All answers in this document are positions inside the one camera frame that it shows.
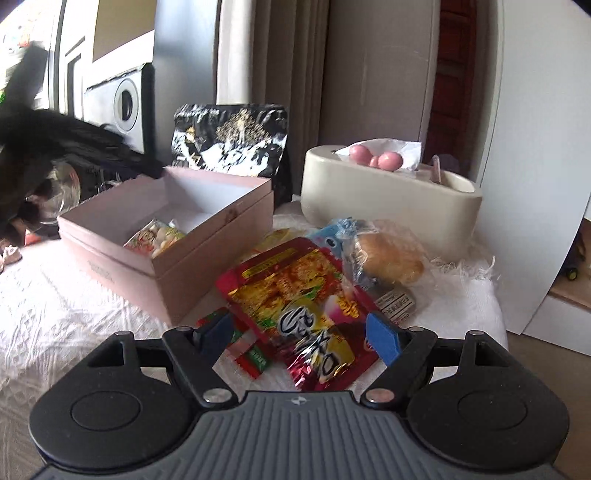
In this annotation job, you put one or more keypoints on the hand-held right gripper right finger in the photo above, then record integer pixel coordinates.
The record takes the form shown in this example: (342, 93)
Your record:
(383, 338)

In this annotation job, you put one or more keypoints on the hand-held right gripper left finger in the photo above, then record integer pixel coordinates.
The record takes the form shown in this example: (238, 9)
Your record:
(217, 333)

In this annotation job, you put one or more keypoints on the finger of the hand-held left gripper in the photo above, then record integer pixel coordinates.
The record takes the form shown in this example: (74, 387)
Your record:
(120, 150)

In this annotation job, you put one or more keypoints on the small red green packet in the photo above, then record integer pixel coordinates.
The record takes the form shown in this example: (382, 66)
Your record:
(251, 361)
(205, 321)

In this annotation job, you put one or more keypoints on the pink cardboard box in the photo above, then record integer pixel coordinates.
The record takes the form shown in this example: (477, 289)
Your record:
(184, 277)

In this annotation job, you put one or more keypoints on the large red snack packet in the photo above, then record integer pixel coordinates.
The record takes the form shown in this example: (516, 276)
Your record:
(277, 286)

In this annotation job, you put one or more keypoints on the golden pastry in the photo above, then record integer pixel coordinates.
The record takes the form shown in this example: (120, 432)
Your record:
(388, 261)

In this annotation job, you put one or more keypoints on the white candy snack packet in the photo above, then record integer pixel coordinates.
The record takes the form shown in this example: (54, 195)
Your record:
(152, 237)

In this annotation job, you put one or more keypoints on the blue white snack packet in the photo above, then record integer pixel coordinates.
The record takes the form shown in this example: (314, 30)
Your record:
(328, 235)

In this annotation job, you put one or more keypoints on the grey washing machine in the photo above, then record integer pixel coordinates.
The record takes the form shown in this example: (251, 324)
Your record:
(120, 106)

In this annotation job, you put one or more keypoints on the clear glass jar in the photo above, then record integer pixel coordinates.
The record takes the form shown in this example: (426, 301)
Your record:
(64, 187)

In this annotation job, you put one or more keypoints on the yellow snack packet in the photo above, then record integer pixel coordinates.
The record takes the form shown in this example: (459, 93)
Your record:
(277, 240)

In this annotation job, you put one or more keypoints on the black gold snack bag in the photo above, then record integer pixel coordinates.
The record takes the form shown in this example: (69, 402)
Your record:
(231, 138)

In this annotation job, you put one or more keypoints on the cream tissue holder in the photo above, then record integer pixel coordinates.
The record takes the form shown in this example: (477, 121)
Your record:
(378, 203)

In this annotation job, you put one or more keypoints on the white knitted cloth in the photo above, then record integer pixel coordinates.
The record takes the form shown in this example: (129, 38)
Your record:
(69, 323)

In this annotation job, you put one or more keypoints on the white low shelf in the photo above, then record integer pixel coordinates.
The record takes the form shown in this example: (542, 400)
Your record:
(554, 318)

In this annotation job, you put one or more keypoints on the pink stick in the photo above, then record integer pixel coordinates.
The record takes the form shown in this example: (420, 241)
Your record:
(437, 168)

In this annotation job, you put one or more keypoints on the pink round ornament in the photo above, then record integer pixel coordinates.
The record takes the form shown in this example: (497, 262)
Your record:
(375, 159)

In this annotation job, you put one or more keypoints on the beige curtain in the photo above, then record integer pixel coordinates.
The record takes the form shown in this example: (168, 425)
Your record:
(277, 55)

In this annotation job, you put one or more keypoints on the white board panel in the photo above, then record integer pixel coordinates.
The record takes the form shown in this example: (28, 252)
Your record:
(531, 138)

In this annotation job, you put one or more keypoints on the brown wooden door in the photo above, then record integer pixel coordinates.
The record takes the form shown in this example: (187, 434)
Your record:
(457, 83)

